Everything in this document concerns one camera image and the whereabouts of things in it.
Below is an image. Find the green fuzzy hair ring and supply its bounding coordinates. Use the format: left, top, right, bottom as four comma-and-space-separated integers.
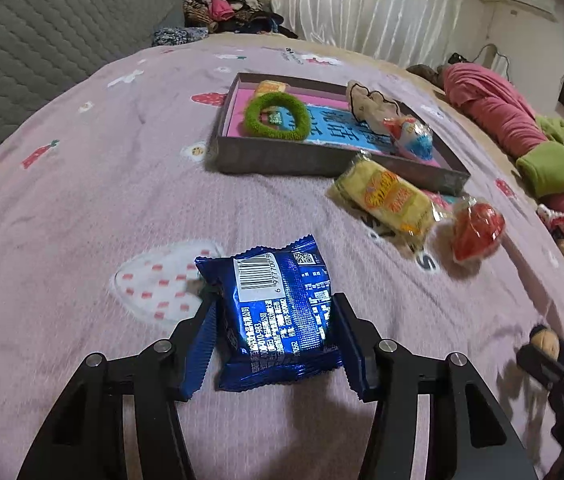
243, 91, 312, 142

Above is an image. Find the yellow rice cake snack pack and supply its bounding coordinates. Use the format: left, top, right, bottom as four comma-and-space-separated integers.
253, 80, 287, 99

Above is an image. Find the red wrapped candy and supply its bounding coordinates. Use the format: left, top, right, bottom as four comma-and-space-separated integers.
451, 196, 506, 266

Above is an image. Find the blue foil snack packet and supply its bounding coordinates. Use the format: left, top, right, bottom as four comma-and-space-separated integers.
195, 235, 341, 392

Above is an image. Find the dark shallow tray box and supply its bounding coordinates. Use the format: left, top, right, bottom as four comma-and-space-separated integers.
211, 73, 470, 196

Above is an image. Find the pile of clothes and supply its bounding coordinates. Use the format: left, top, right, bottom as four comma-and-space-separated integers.
182, 0, 298, 39

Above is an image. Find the small plush doll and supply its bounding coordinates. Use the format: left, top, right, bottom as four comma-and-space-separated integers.
536, 204, 564, 255

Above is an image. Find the blue patterned pillow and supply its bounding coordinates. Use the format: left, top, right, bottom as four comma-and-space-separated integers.
152, 27, 209, 47

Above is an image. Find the white sheer curtain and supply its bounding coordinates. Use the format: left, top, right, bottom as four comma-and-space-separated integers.
268, 0, 462, 67

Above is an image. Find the pink strawberry print blanket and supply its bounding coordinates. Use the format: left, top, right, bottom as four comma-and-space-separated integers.
0, 37, 564, 479

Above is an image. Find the grey quilted headboard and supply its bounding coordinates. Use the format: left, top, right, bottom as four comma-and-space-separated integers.
0, 0, 183, 144

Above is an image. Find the red white blue egg toy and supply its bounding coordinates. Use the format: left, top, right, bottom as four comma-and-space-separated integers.
383, 116, 434, 162

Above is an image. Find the pink green quilted clothing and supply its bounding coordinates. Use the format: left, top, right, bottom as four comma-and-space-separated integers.
443, 63, 564, 214

